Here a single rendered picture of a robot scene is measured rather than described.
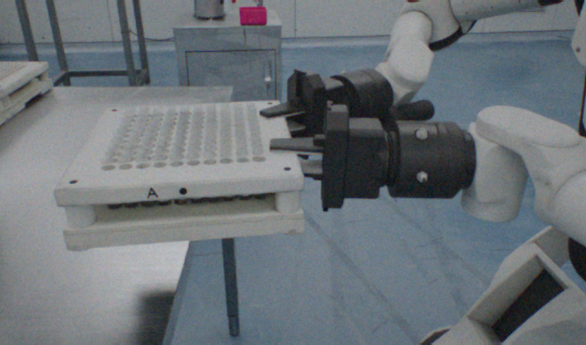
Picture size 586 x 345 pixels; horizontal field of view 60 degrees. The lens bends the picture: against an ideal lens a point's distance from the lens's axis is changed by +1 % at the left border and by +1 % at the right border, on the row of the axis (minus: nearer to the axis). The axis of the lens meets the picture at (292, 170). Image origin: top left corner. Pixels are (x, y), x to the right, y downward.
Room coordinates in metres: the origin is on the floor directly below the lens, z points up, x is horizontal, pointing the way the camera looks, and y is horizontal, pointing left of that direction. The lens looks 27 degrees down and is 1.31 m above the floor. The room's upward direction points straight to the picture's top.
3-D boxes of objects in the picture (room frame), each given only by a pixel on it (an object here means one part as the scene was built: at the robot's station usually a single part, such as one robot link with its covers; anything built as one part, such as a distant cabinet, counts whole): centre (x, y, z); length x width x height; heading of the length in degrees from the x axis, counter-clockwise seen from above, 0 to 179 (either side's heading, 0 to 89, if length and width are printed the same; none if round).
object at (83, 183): (0.56, 0.12, 1.07); 0.25 x 0.24 x 0.02; 7
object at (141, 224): (0.56, 0.12, 1.02); 0.24 x 0.24 x 0.02; 7
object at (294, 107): (0.64, 0.01, 1.08); 0.06 x 0.03 x 0.02; 129
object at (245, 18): (3.04, 0.23, 0.80); 0.16 x 0.12 x 0.09; 96
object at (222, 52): (3.22, 0.40, 0.38); 0.63 x 0.57 x 0.76; 96
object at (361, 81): (0.70, -0.05, 1.06); 0.12 x 0.10 x 0.13; 130
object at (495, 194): (0.53, -0.21, 1.05); 0.11 x 0.11 x 0.11; 89
